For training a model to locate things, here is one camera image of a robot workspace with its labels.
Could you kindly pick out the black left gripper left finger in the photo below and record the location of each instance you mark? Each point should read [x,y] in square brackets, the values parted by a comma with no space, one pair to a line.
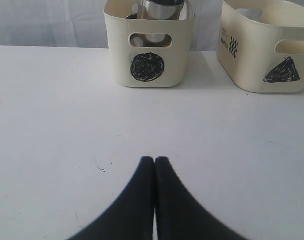
[131,215]

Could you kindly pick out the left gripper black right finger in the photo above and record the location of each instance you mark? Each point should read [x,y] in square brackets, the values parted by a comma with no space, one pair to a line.
[178,215]

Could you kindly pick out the stainless steel bowl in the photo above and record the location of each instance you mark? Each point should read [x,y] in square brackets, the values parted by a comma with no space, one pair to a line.
[135,40]

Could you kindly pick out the white ceramic bowl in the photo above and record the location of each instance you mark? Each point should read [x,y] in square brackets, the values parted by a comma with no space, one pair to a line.
[186,11]

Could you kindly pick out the steel mug front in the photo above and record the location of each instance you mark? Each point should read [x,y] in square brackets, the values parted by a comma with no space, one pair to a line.
[158,10]

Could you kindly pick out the cream bin with black circle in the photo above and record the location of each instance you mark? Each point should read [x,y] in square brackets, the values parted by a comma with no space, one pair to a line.
[145,67]

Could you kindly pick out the cream bin with black triangle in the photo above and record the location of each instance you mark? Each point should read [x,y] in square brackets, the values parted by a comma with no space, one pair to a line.
[261,45]

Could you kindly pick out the white curtain backdrop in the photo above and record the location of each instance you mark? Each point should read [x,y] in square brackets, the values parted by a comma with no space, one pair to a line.
[81,23]

